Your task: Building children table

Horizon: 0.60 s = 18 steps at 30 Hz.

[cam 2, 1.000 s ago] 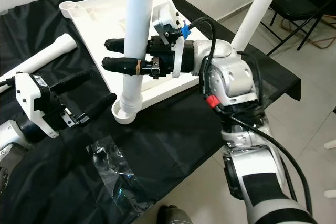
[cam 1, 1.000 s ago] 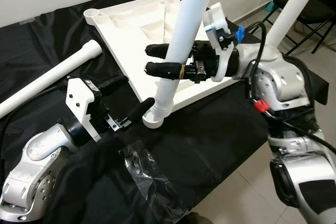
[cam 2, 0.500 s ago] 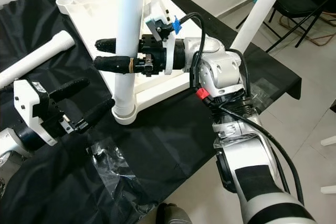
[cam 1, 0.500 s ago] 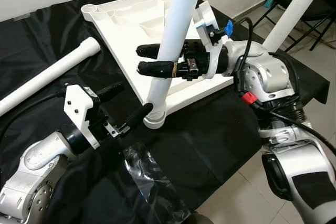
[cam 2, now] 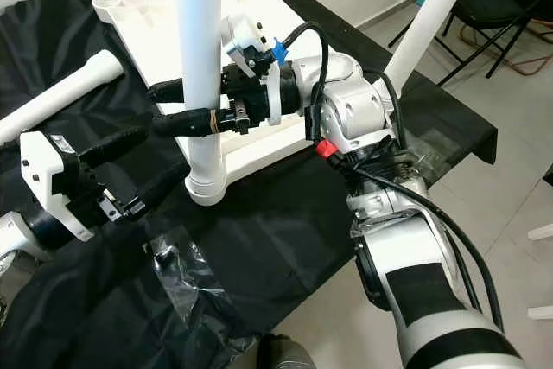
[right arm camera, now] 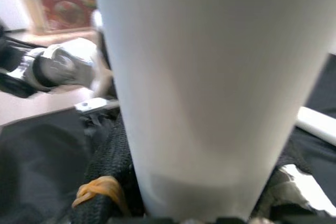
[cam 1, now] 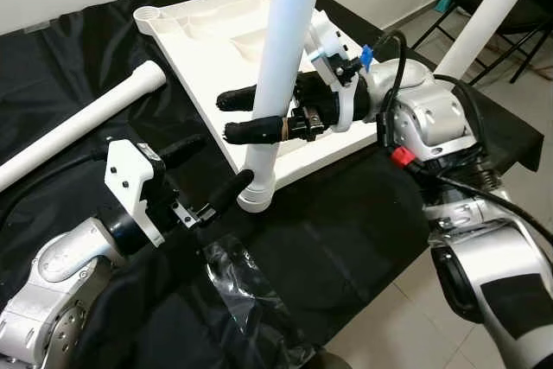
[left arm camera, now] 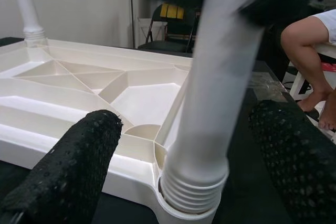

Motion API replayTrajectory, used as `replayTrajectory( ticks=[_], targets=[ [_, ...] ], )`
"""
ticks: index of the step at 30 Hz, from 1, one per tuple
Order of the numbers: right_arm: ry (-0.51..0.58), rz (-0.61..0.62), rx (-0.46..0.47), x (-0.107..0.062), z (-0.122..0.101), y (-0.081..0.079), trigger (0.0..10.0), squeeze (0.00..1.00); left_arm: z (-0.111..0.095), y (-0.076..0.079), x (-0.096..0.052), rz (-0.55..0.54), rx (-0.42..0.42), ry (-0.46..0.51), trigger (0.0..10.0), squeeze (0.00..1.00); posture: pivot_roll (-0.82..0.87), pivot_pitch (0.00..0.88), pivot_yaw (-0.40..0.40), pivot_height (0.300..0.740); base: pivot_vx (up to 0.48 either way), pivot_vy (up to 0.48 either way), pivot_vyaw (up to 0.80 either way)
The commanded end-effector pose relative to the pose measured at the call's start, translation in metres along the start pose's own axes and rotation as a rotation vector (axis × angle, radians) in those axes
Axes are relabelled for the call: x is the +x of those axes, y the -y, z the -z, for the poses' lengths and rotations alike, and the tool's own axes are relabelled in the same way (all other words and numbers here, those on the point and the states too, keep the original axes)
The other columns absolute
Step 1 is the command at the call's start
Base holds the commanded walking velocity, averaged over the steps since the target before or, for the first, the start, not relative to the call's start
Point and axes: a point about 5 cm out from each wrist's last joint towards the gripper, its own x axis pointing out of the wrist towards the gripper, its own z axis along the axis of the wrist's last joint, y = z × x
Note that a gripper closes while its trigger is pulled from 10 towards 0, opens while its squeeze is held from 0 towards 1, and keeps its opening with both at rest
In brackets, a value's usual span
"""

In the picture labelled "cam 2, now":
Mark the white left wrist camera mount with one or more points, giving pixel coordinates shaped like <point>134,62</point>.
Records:
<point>43,174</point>

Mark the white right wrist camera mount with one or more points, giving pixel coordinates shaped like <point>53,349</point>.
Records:
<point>242,34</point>

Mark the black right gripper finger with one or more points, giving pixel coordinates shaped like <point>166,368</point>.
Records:
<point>168,91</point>
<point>186,124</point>

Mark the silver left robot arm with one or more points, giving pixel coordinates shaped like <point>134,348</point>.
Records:
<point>22,239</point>

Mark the clear tape patch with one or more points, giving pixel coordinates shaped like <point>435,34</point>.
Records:
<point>190,283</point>
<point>423,166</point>

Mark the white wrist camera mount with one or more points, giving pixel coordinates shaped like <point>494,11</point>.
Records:
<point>43,174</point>
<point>242,34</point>

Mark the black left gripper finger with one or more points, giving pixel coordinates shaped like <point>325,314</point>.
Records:
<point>117,143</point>
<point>162,187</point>

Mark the black tablecloth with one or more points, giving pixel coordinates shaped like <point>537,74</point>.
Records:
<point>276,239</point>

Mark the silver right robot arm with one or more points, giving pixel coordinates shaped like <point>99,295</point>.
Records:
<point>354,110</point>

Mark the black folding chair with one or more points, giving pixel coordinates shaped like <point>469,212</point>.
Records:
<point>488,2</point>

